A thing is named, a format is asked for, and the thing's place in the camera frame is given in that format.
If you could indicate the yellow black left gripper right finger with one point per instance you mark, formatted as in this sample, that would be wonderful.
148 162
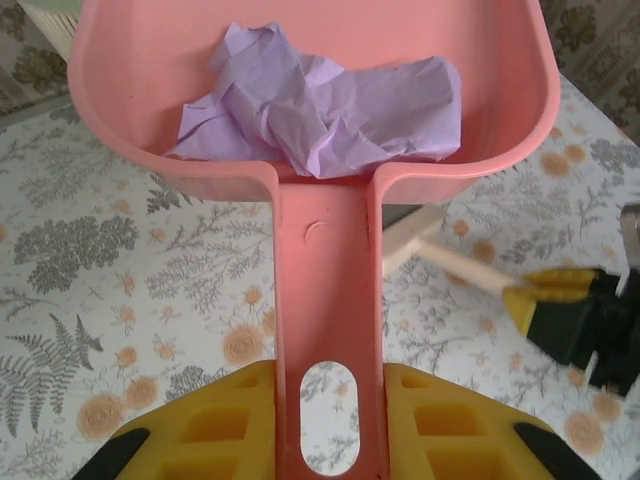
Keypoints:
450 430

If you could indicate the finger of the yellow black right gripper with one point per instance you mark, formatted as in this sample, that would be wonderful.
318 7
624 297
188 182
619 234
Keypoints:
565 280
555 325

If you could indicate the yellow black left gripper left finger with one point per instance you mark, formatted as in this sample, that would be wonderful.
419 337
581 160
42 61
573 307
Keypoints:
215 430

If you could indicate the wooden hand brush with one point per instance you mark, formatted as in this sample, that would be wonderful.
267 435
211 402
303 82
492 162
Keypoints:
450 257

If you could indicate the pink plastic dustpan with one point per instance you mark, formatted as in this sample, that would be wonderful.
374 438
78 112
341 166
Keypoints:
325 280

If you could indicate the purple paper scrap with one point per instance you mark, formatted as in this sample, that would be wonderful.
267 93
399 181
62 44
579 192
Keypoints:
320 110

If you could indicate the floral patterned tablecloth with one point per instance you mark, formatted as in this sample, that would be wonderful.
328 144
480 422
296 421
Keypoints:
100 300

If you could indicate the green translucent bin liner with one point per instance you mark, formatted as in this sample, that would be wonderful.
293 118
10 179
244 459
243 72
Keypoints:
50 3

